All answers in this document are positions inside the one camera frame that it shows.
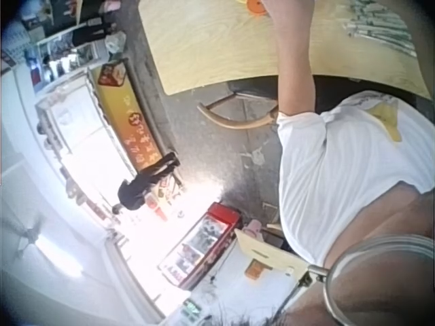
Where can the light wooden table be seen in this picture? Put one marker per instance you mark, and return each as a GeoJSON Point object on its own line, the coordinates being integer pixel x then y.
{"type": "Point", "coordinates": [217, 44]}

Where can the orange small box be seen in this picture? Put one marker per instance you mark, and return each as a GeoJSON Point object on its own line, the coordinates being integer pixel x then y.
{"type": "Point", "coordinates": [255, 270]}

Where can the pile of green-white packets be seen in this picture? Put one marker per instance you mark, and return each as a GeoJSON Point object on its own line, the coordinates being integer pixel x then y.
{"type": "Point", "coordinates": [380, 27]}

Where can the white chest freezer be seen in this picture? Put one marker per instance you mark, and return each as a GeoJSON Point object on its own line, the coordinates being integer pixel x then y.
{"type": "Point", "coordinates": [238, 292]}

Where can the pink cup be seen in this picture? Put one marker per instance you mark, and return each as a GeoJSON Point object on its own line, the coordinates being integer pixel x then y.
{"type": "Point", "coordinates": [254, 229]}

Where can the wooden chair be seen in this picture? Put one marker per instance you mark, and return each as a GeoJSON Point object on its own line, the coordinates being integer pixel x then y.
{"type": "Point", "coordinates": [234, 117]}

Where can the red drinks fridge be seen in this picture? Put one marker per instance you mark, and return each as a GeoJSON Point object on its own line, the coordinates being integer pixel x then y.
{"type": "Point", "coordinates": [200, 246]}

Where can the orange round object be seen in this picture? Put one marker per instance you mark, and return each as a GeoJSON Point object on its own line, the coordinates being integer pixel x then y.
{"type": "Point", "coordinates": [255, 6]}

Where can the shelf with goods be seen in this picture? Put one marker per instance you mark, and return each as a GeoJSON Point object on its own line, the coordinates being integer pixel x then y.
{"type": "Point", "coordinates": [64, 37]}

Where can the yellow-red shop counter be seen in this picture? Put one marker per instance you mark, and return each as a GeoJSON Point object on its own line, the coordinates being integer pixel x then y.
{"type": "Point", "coordinates": [129, 115]}

